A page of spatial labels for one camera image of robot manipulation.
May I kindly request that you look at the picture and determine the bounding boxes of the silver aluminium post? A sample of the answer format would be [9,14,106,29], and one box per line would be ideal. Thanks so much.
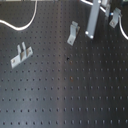
[85,0,101,39]

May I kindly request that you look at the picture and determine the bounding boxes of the metal cable clip bracket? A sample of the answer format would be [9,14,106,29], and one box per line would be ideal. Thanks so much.
[67,21,80,45]
[10,43,33,68]
[109,8,121,28]

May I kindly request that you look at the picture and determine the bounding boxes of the black perforated breadboard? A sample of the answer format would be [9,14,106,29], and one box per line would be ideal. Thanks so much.
[0,0,128,128]

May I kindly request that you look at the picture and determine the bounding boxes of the white cable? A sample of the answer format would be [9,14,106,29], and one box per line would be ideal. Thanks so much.
[0,0,128,42]

